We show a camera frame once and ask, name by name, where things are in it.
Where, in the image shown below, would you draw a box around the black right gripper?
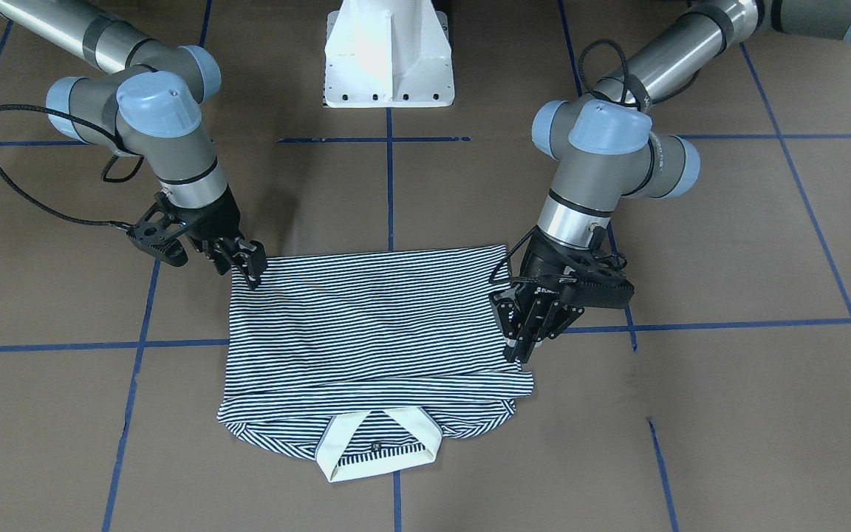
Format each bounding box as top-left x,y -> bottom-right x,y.
128,188 -> 267,290

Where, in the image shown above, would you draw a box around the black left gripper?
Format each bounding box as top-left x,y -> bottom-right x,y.
489,225 -> 635,364

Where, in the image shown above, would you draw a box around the striped polo shirt white collar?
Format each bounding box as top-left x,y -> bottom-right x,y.
216,245 -> 535,482

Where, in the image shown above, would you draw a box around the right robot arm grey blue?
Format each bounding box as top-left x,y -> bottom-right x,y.
0,1 -> 267,287

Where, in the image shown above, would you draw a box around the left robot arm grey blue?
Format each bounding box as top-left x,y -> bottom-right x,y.
490,1 -> 851,364

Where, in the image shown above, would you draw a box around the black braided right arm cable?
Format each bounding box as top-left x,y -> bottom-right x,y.
0,104 -> 153,230

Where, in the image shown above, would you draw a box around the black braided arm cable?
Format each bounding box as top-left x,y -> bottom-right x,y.
0,104 -> 153,230
577,38 -> 692,112

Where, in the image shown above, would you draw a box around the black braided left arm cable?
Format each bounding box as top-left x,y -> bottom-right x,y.
577,38 -> 692,112

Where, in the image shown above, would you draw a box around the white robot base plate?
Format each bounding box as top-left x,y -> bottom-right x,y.
322,1 -> 456,109

